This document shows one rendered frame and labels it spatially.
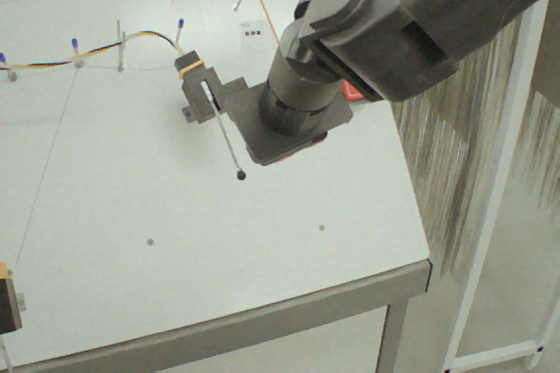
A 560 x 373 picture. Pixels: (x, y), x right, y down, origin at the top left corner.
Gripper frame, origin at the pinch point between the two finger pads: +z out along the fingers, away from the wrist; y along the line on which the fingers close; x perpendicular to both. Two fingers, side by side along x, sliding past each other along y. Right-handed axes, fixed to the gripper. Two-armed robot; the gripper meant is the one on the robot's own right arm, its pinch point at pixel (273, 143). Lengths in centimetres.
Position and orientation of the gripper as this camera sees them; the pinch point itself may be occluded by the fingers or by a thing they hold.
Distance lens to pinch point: 60.4
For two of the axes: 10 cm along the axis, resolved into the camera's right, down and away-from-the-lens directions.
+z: -1.7, 3.2, 9.3
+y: -8.7, 4.0, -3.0
